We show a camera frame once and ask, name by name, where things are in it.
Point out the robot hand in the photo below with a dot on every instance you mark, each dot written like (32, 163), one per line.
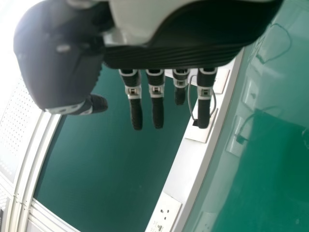
(60, 60)

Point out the white socket strip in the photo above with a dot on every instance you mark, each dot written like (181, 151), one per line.
(220, 84)
(200, 135)
(166, 212)

